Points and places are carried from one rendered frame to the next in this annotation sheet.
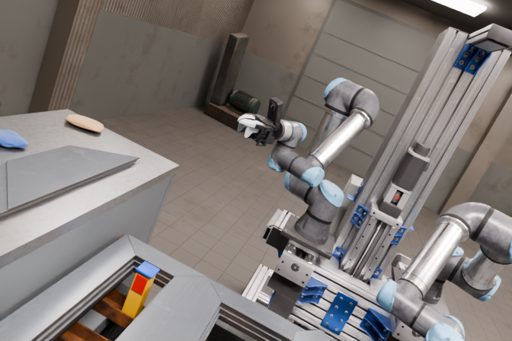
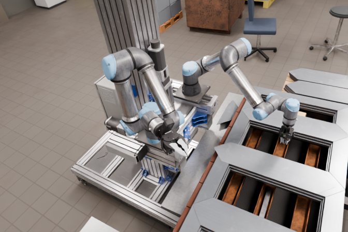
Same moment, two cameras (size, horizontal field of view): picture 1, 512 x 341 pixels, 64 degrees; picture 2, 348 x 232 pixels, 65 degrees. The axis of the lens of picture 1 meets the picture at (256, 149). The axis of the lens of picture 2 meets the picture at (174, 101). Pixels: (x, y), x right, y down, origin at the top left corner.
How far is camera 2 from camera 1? 136 cm
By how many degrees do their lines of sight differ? 61
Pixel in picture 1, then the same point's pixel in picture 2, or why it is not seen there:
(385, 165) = not seen: hidden behind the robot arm
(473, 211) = (233, 54)
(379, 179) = not seen: hidden behind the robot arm
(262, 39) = not seen: outside the picture
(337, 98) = (124, 72)
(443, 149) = (155, 32)
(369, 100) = (143, 55)
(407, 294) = (266, 107)
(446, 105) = (144, 11)
